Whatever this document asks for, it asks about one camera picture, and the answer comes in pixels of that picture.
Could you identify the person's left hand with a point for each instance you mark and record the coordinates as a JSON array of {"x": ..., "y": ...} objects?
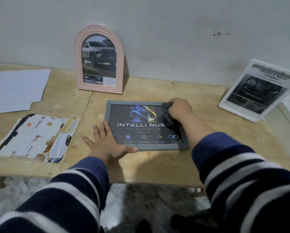
[{"x": 106, "y": 145}]

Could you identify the grey rectangular photo frame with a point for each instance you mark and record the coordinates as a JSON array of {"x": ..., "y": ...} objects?
[{"x": 106, "y": 114}]

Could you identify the person's right forearm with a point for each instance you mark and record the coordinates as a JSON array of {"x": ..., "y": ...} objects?
[{"x": 244, "y": 179}]

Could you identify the person's right hand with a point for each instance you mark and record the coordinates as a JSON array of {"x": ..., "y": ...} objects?
[{"x": 180, "y": 110}]

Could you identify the cut-up car brochure page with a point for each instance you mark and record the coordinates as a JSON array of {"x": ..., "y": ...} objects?
[{"x": 31, "y": 138}]

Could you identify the black cleaning cloth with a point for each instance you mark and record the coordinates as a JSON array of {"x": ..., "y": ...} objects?
[{"x": 171, "y": 123}]

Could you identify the double-sided arched brochure picture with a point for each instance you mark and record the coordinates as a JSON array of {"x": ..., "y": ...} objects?
[{"x": 99, "y": 58}]

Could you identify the white paper sheets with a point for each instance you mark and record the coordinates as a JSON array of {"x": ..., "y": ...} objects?
[{"x": 16, "y": 87}]

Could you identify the white rectangular photo frame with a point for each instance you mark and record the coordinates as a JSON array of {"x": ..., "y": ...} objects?
[{"x": 223, "y": 106}]

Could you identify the black stool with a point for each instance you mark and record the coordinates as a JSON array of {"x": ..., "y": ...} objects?
[{"x": 191, "y": 222}]

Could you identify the person's left forearm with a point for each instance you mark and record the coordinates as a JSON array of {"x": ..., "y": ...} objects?
[{"x": 62, "y": 196}]

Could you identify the cut brochure pages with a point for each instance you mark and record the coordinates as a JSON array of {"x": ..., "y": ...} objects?
[{"x": 65, "y": 140}]

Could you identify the person's black shoe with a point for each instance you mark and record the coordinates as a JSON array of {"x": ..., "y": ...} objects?
[{"x": 143, "y": 226}]

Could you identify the pink arched photo frame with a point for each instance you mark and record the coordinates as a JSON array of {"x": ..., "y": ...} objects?
[{"x": 77, "y": 65}]

